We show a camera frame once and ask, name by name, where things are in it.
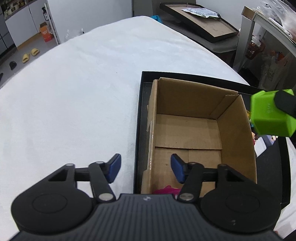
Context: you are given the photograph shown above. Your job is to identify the green hexagonal container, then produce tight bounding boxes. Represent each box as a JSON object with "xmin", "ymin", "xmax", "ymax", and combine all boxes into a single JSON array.
[{"xmin": 250, "ymin": 89, "xmax": 295, "ymax": 137}]

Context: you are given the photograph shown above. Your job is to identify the orange cardboard box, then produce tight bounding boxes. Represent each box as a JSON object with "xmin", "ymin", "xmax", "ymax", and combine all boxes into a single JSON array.
[{"xmin": 40, "ymin": 22, "xmax": 54, "ymax": 42}]

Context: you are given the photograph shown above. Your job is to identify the black framed cork board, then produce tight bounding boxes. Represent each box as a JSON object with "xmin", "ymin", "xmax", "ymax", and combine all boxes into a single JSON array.
[{"xmin": 159, "ymin": 3, "xmax": 238, "ymax": 43}]

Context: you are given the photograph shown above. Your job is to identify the brown-haired red figurine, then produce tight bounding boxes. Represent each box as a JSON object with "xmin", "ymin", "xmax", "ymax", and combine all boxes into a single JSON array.
[{"xmin": 250, "ymin": 123, "xmax": 257, "ymax": 145}]

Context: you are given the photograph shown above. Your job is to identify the silver foil packet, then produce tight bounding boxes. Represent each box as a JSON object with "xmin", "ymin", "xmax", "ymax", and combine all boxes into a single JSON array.
[{"xmin": 182, "ymin": 8, "xmax": 221, "ymax": 18}]

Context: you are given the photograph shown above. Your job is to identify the white fluffy table cloth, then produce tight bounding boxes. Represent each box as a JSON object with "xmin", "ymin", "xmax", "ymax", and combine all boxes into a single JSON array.
[{"xmin": 0, "ymin": 15, "xmax": 296, "ymax": 241}]

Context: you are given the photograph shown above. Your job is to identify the brown cardboard box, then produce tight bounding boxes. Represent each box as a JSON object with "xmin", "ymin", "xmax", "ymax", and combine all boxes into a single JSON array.
[{"xmin": 141, "ymin": 78, "xmax": 257, "ymax": 194}]

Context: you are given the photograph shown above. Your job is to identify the white usb charger plug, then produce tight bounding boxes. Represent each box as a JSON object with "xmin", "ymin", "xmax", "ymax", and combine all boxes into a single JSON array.
[{"xmin": 254, "ymin": 137, "xmax": 267, "ymax": 157}]

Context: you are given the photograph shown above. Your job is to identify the pink hooded figurine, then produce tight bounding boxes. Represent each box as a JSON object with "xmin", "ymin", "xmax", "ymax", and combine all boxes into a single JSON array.
[{"xmin": 153, "ymin": 185, "xmax": 180, "ymax": 196}]

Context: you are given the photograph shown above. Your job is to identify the yellow slipper pair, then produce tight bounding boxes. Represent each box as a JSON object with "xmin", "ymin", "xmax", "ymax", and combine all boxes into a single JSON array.
[{"xmin": 22, "ymin": 48, "xmax": 40, "ymax": 64}]

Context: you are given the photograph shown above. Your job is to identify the white printed tote bag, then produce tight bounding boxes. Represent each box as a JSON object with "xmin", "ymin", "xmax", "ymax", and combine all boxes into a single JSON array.
[{"xmin": 259, "ymin": 50, "xmax": 294, "ymax": 91}]

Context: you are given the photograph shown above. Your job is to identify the red wicker basket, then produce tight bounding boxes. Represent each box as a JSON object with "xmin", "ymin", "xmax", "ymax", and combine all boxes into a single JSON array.
[{"xmin": 245, "ymin": 36, "xmax": 265, "ymax": 60}]

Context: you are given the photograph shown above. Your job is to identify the black tray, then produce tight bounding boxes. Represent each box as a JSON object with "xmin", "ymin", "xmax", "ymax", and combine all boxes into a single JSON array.
[{"xmin": 134, "ymin": 71, "xmax": 291, "ymax": 207}]

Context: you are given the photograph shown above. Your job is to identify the grey glass-top desk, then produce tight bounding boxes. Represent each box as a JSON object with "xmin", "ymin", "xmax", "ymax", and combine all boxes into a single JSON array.
[{"xmin": 233, "ymin": 6, "xmax": 295, "ymax": 72}]

